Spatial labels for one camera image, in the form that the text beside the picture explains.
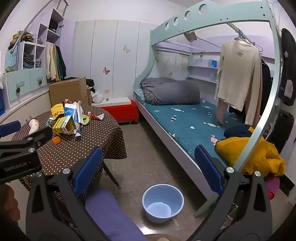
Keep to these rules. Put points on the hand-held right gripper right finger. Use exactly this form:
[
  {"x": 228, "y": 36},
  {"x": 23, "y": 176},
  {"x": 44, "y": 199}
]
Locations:
[{"x": 208, "y": 166}]

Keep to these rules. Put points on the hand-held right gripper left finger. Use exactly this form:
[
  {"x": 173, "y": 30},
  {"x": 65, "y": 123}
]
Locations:
[{"x": 89, "y": 166}]

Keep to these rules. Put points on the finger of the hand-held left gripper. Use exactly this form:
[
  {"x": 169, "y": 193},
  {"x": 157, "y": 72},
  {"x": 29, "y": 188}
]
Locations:
[
  {"x": 37, "y": 139},
  {"x": 10, "y": 128}
]

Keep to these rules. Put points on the beige sock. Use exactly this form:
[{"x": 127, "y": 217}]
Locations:
[{"x": 33, "y": 126}]

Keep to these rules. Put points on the blue plastic basin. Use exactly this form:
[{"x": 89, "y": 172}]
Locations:
[{"x": 151, "y": 197}]

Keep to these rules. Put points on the person's left hand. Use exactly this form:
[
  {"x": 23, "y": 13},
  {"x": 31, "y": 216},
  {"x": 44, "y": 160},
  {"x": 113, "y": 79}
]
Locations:
[{"x": 8, "y": 201}]

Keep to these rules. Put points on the orange bottle cap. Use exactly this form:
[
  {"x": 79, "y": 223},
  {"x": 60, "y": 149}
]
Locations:
[{"x": 56, "y": 140}]

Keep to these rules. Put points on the wooden table leg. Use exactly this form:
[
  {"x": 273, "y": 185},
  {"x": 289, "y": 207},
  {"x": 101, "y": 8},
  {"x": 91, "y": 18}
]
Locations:
[{"x": 111, "y": 176}]

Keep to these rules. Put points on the blue bag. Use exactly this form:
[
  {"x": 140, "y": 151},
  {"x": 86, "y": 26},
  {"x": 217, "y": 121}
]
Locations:
[{"x": 1, "y": 104}]

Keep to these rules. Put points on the brown polka dot tablecloth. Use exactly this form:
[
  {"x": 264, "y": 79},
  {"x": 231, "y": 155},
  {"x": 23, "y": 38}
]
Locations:
[{"x": 81, "y": 141}]

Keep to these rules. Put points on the yellow open box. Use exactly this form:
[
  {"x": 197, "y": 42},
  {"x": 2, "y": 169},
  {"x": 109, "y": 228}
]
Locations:
[{"x": 60, "y": 124}]

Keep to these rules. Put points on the beige curved cabinet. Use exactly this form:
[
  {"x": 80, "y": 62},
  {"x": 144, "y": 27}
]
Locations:
[{"x": 27, "y": 106}]

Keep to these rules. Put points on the yellow paper bag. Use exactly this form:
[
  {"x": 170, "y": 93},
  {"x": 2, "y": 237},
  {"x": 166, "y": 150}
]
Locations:
[{"x": 57, "y": 111}]

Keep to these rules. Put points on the blue white carton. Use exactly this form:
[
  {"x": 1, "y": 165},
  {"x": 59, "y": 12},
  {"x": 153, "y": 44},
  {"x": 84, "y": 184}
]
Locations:
[{"x": 70, "y": 111}]

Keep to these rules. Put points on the dark blue clothing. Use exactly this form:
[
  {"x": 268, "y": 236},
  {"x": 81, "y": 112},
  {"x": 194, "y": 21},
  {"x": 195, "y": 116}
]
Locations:
[{"x": 235, "y": 132}]

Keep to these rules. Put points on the yellow green disc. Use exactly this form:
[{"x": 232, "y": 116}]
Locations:
[{"x": 85, "y": 119}]

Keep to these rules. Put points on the teal printed bed sheet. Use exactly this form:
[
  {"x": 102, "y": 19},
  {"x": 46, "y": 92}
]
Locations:
[{"x": 185, "y": 125}]

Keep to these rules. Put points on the yellow jacket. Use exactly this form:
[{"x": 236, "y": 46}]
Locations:
[{"x": 254, "y": 155}]

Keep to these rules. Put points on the light green drawer front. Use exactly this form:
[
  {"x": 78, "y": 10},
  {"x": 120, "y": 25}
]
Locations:
[
  {"x": 18, "y": 80},
  {"x": 38, "y": 74}
]

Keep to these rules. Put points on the purple cloth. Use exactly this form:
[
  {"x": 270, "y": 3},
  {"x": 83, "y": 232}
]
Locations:
[{"x": 111, "y": 217}]

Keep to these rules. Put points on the large cardboard box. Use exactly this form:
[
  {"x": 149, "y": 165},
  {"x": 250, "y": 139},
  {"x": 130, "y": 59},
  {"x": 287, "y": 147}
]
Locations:
[{"x": 69, "y": 92}]

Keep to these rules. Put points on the pink hanging garment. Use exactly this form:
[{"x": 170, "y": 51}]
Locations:
[{"x": 224, "y": 111}]

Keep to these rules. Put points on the red storage bench white top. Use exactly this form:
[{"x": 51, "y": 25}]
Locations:
[{"x": 120, "y": 112}]

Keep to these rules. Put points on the magenta cloth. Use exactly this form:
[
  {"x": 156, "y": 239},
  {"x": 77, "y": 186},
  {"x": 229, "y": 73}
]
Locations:
[{"x": 272, "y": 185}]

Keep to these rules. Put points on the small cardboard box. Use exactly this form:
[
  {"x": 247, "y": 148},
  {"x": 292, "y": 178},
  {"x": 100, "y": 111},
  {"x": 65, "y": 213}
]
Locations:
[{"x": 89, "y": 96}]

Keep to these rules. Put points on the folded jeans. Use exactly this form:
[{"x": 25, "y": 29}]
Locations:
[{"x": 29, "y": 61}]

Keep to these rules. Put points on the white plastic bag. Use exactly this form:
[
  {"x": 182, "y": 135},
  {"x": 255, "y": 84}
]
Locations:
[{"x": 97, "y": 97}]

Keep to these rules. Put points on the cream hanging jacket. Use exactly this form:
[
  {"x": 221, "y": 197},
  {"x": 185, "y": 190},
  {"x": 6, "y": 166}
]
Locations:
[{"x": 50, "y": 62}]

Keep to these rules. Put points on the black clothes pile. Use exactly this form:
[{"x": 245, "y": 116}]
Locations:
[{"x": 90, "y": 82}]

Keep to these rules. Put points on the green hanging clothes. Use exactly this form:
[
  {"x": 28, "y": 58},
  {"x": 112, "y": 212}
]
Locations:
[{"x": 60, "y": 62}]

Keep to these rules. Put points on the grey duvet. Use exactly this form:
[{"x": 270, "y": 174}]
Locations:
[{"x": 173, "y": 91}]

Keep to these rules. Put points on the black bag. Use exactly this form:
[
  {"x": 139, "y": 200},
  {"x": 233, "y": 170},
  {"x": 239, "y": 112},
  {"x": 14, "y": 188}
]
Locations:
[{"x": 284, "y": 129}]

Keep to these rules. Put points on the light blue pillow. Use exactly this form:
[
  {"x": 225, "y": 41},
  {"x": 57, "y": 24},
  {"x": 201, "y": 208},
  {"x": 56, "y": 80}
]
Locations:
[{"x": 139, "y": 93}]

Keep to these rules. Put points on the grey plaid pillow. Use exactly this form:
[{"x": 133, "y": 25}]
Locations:
[{"x": 151, "y": 97}]

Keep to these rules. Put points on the olive clothes pile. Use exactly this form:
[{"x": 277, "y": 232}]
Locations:
[{"x": 22, "y": 38}]

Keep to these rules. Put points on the pink butterfly sticker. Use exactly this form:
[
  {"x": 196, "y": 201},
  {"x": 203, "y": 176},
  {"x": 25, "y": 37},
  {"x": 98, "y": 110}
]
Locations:
[{"x": 106, "y": 70}]

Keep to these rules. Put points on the lilac bed shelf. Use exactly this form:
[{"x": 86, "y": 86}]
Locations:
[{"x": 198, "y": 66}]

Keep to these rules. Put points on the cream hanging sweater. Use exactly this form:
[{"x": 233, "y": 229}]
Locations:
[{"x": 238, "y": 69}]

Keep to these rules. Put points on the blue cup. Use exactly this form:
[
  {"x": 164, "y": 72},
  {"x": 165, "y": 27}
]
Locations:
[{"x": 213, "y": 63}]

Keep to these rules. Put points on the lilac shelving unit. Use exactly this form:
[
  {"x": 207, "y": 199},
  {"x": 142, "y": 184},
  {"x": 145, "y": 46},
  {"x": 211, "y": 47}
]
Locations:
[{"x": 44, "y": 30}]

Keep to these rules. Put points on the white wardrobe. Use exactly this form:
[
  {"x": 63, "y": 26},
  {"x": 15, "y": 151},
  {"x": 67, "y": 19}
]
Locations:
[{"x": 104, "y": 46}]

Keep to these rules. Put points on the pale butterfly sticker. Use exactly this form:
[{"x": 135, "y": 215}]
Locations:
[{"x": 126, "y": 48}]

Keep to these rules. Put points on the black coat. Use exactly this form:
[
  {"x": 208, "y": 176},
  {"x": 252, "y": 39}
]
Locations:
[{"x": 288, "y": 58}]

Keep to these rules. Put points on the chrome curved rail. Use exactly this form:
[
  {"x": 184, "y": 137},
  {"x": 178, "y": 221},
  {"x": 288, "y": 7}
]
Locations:
[{"x": 30, "y": 25}]

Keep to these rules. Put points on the metal clothes rail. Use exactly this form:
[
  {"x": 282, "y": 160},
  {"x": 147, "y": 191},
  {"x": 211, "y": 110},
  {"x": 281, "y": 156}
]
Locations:
[{"x": 235, "y": 30}]

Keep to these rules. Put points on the light green bunk bed frame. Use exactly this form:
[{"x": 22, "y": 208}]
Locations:
[{"x": 208, "y": 16}]

